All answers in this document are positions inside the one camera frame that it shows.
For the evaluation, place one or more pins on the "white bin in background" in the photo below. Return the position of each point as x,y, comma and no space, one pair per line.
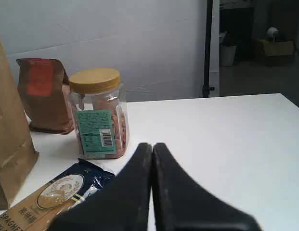
227,55

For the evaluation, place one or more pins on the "colourful packaged item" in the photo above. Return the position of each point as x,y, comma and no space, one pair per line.
66,191

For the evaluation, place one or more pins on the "brown paper bag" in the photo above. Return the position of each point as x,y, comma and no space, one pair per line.
17,152

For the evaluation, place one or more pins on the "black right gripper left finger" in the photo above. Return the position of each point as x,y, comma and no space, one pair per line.
122,205

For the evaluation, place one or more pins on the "small brown pouch red label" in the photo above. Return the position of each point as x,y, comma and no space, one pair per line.
44,88

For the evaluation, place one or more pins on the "black light stand pole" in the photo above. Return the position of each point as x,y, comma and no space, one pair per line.
206,89

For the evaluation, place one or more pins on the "clear jar yellow lid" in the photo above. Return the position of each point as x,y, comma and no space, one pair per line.
98,104

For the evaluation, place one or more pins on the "cardboard box in background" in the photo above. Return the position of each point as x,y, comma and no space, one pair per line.
274,53

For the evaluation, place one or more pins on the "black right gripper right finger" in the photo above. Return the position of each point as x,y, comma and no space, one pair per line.
181,204

